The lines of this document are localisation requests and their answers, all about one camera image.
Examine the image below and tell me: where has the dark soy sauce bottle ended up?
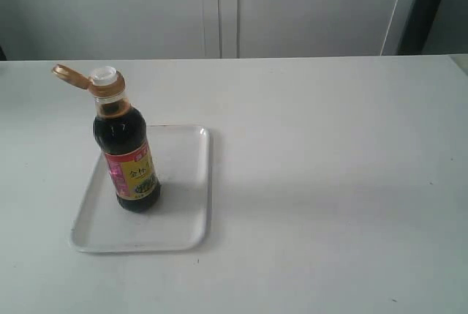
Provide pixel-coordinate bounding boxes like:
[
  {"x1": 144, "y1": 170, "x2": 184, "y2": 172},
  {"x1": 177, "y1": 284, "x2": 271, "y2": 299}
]
[{"x1": 52, "y1": 64, "x2": 161, "y2": 213}]

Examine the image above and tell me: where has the white plastic tray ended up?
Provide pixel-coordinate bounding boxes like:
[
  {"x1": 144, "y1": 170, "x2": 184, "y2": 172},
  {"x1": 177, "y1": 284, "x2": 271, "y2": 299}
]
[{"x1": 70, "y1": 125, "x2": 212, "y2": 253}]

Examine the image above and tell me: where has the white cord on wall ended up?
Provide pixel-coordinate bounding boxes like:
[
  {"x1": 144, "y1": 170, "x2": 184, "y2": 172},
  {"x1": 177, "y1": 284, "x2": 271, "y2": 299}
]
[{"x1": 378, "y1": 0, "x2": 412, "y2": 56}]

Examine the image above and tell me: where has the dark vertical post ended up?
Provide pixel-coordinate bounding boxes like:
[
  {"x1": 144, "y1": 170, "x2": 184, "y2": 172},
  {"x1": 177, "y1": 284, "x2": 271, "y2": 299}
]
[{"x1": 397, "y1": 0, "x2": 441, "y2": 56}]

